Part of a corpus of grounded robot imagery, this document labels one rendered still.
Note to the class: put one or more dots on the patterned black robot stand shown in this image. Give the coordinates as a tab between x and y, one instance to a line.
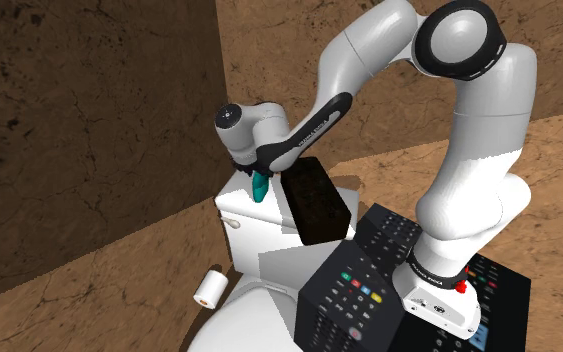
339	302

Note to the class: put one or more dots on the white toilet paper roll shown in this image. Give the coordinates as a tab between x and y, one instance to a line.
211	288

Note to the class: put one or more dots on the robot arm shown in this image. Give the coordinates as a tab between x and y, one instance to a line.
486	146

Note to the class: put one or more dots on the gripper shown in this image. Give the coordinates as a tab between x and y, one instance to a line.
249	170

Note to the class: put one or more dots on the black rectangular box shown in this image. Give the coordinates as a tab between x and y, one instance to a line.
315	200

